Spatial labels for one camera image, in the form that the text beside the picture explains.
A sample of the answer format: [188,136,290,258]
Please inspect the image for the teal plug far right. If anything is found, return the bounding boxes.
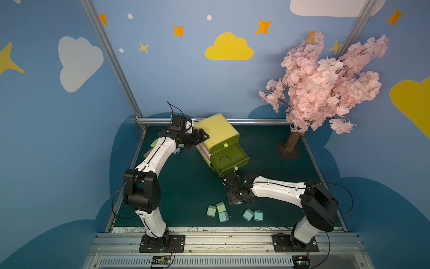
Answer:
[254,210,264,222]

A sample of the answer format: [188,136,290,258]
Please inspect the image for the teal plug lower middle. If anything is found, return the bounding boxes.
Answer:
[218,211,230,223]

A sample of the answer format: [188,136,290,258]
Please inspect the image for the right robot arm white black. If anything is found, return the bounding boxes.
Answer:
[223,171,339,248]

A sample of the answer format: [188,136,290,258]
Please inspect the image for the right controller board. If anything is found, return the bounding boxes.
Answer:
[292,256,310,269]

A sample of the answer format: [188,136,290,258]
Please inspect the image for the yellow-green drawer cabinet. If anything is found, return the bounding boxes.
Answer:
[194,113,239,148]

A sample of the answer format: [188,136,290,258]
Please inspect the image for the green plug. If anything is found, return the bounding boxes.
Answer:
[207,205,217,217]
[216,202,227,213]

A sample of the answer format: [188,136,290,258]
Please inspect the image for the green plug left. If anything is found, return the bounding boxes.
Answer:
[207,205,217,217]

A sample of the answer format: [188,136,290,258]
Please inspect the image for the teal plug tilted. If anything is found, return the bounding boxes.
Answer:
[243,208,254,222]

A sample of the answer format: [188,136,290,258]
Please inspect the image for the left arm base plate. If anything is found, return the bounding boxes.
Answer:
[138,235,186,253]

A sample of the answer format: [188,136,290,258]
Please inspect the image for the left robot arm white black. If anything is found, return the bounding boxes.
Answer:
[123,129,209,239]

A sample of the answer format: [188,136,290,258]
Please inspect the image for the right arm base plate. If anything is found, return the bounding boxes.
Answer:
[272,233,319,253]

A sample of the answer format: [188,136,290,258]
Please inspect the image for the blue toy dustpan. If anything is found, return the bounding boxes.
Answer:
[174,144,184,155]

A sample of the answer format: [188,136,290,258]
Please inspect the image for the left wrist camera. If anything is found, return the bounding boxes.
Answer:
[168,114,193,132]

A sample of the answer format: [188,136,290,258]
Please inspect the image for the controller board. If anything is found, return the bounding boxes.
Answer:
[292,256,310,269]
[151,256,171,266]

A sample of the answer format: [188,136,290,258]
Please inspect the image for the green plug middle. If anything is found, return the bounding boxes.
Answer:
[216,202,227,213]

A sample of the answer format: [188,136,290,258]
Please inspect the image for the green toy shovel wooden handle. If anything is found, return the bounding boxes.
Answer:
[143,139,158,158]

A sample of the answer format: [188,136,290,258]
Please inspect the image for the pink cherry blossom tree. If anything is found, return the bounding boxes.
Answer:
[259,32,389,154]

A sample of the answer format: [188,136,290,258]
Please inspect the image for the left controller board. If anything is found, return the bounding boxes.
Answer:
[151,256,171,266]

